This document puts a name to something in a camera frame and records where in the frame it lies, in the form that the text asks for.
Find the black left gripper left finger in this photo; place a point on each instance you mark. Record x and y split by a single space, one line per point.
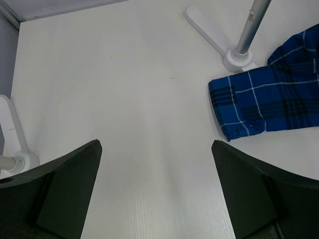
50 201

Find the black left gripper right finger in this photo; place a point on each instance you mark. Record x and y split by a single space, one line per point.
265 201

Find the blue plaid shirt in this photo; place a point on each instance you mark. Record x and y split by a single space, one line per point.
283 95

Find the silver clothes rack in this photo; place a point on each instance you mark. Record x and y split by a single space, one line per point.
236 59

